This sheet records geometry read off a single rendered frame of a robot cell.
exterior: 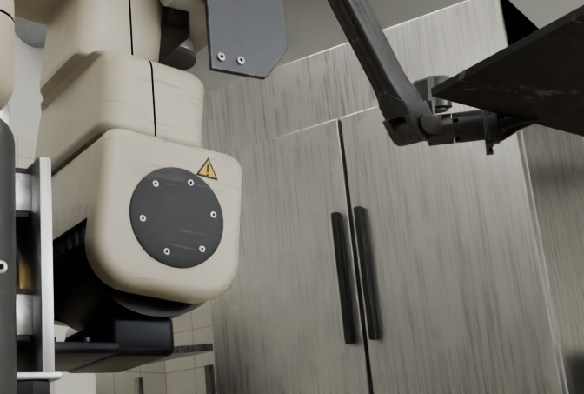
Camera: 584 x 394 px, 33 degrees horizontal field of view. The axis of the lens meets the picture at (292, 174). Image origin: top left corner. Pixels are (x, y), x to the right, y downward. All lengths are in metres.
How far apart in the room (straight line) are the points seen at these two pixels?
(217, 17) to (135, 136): 0.17
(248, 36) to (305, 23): 4.18
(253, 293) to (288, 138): 0.63
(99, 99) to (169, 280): 0.20
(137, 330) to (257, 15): 0.37
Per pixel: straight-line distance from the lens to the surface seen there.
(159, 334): 1.01
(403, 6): 5.00
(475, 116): 1.85
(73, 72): 1.10
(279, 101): 4.12
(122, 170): 0.98
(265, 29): 1.11
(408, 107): 1.77
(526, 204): 3.49
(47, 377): 0.88
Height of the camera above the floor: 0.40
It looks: 17 degrees up
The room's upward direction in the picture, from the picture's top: 6 degrees counter-clockwise
